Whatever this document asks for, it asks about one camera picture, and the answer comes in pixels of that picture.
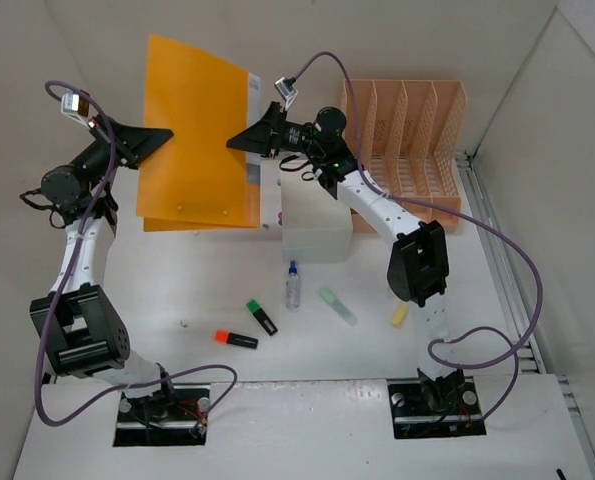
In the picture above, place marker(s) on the clear spray bottle blue cap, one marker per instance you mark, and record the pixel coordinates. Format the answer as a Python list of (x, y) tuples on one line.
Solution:
[(292, 287)]

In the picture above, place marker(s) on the pastel yellow highlighter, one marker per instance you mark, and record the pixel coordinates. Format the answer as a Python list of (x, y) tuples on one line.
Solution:
[(399, 315)]

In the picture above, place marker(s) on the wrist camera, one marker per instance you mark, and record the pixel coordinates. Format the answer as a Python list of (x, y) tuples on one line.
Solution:
[(75, 107), (286, 89)]

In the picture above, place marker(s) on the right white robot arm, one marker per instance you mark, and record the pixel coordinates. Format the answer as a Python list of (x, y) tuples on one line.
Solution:
[(418, 266)]

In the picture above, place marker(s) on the orange document folder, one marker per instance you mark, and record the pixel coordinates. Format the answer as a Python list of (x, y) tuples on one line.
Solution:
[(194, 182)]

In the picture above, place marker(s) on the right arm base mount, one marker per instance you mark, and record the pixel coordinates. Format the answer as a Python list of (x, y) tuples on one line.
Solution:
[(414, 419)]

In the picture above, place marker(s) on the pastel green highlighter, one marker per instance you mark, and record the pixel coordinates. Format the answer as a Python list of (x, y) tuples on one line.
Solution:
[(337, 306)]

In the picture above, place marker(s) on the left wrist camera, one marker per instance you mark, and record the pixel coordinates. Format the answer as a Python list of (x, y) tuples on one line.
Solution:
[(75, 107)]

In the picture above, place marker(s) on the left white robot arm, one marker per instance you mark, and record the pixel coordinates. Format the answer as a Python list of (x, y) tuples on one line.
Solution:
[(87, 338)]

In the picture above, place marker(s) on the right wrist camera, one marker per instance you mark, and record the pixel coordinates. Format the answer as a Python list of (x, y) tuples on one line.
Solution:
[(286, 89)]

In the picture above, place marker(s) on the orange cap black highlighter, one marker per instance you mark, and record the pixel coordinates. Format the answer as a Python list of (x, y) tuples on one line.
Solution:
[(230, 338)]

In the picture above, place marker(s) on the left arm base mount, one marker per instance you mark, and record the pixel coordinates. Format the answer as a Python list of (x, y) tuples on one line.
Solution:
[(172, 417)]

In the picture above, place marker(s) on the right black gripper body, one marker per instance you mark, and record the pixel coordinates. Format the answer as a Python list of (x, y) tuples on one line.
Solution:
[(280, 133)]

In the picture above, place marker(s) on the white drawer box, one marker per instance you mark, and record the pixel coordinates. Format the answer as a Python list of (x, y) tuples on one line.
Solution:
[(316, 229)]

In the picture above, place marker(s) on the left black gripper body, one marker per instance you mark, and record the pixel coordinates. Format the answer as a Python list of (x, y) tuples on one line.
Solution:
[(119, 143)]

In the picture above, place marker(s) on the peach desk file organizer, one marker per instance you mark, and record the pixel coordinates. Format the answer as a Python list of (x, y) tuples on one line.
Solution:
[(408, 132)]

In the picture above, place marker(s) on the green cap black highlighter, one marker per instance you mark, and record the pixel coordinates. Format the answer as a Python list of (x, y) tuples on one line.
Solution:
[(261, 317)]

